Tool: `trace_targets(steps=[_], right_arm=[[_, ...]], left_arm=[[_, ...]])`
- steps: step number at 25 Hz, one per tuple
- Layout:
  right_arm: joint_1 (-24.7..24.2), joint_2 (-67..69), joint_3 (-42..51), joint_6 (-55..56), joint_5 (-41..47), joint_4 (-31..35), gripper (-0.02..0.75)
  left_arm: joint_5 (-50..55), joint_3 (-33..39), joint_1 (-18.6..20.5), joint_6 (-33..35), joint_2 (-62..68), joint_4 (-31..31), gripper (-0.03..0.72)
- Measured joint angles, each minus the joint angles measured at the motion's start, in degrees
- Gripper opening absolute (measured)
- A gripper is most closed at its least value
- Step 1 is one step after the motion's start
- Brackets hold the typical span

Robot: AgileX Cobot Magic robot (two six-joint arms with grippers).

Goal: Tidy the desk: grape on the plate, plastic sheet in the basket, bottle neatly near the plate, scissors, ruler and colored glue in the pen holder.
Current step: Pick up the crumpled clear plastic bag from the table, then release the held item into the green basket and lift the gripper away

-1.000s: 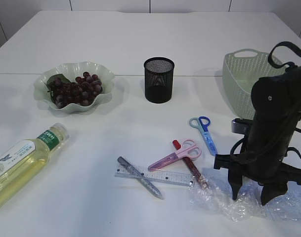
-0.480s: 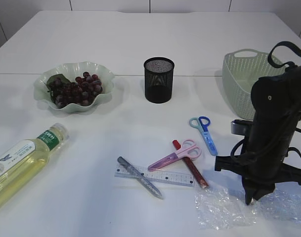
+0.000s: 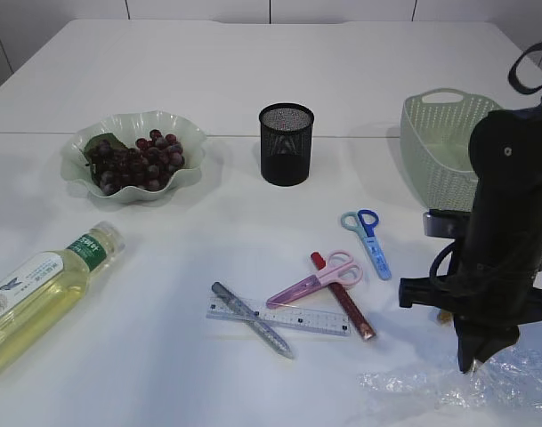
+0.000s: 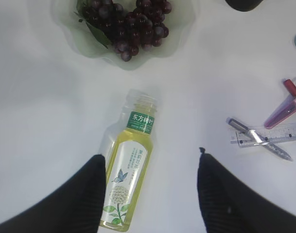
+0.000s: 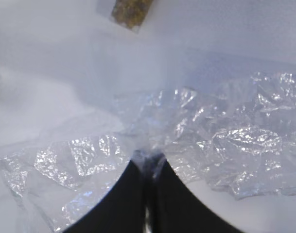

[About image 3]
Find grey glitter pen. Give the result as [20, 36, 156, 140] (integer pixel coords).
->
[211, 282, 295, 359]

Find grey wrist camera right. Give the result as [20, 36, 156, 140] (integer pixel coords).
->
[423, 209, 471, 239]

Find pink scissors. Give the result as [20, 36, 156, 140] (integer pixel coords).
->
[266, 250, 363, 309]

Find clear plastic sheet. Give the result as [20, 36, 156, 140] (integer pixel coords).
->
[360, 346, 542, 414]

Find purple grape bunch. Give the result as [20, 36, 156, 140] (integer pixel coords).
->
[83, 129, 185, 196]

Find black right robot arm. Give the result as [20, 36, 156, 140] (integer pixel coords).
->
[399, 86, 542, 372]

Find clear plastic ruler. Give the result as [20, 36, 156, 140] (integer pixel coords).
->
[206, 296, 352, 336]

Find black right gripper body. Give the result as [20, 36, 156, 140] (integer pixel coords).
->
[398, 213, 542, 339]

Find red glitter pen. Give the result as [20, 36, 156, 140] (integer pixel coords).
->
[311, 250, 376, 341]

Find black mesh pen holder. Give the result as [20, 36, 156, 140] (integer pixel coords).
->
[259, 102, 314, 187]

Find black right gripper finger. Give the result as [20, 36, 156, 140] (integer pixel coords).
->
[454, 319, 520, 374]

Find blue scissors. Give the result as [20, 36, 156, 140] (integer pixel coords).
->
[340, 209, 392, 281]

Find green woven plastic basket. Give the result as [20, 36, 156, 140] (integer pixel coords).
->
[400, 88, 501, 212]

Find green tea bottle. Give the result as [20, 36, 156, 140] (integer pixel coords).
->
[0, 222, 125, 374]

